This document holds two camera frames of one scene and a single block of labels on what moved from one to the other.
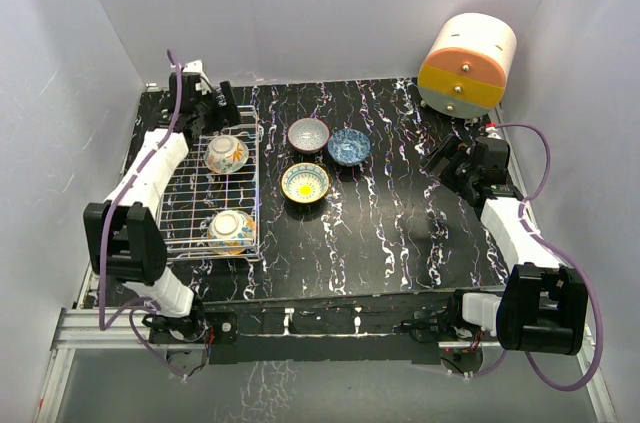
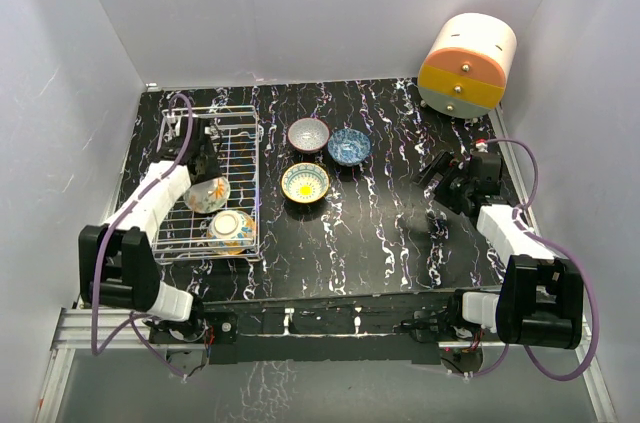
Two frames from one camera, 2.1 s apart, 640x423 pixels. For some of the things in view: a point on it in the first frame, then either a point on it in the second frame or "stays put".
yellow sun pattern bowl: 304,183 stays put
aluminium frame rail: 78,328 stays put
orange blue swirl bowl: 231,232 stays put
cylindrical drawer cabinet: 464,74 stays put
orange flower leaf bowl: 225,154 -> 208,195
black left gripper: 227,114 -> 212,170
